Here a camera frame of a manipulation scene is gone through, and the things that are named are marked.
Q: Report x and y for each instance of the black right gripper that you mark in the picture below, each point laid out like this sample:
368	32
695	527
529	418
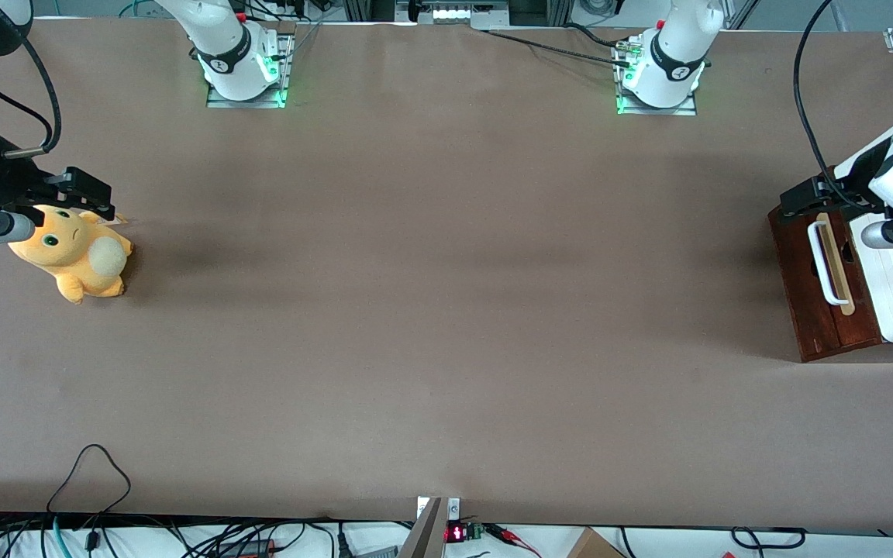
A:
6	183

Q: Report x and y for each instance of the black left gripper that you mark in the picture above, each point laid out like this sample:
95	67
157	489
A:
854	175

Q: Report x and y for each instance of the metal base plate right arm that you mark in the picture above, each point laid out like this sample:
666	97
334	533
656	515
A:
222	103

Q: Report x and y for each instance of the metal base plate left arm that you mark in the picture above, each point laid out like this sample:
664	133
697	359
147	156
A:
683	110

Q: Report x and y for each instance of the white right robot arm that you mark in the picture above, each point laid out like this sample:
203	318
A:
229	54

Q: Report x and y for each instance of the orange plush toy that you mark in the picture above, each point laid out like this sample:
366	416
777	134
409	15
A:
78	260

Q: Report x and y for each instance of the grey lit power strip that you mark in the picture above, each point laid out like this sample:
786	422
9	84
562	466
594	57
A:
454	13

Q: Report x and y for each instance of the brown cardboard box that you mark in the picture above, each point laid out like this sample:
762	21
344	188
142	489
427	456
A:
594	546

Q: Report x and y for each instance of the red clip lead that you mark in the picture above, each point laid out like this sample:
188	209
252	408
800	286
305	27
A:
512	536

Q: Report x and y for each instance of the red LED display board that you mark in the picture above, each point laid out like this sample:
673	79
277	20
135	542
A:
455	533

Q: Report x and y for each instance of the white metal bracket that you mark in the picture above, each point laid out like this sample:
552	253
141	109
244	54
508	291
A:
453	508

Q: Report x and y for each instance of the grey metal post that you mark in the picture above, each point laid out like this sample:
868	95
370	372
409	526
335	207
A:
423	535

